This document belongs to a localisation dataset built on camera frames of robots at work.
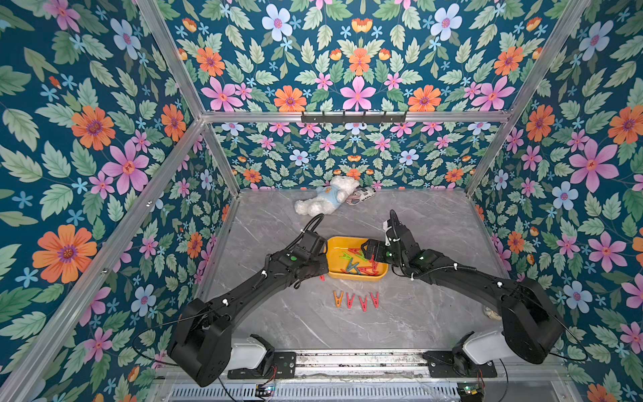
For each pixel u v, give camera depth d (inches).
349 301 33.8
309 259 25.6
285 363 29.1
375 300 33.9
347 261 37.6
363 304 33.7
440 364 28.7
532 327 16.7
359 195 45.2
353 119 36.7
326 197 42.2
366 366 29.5
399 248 25.6
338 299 33.9
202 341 15.9
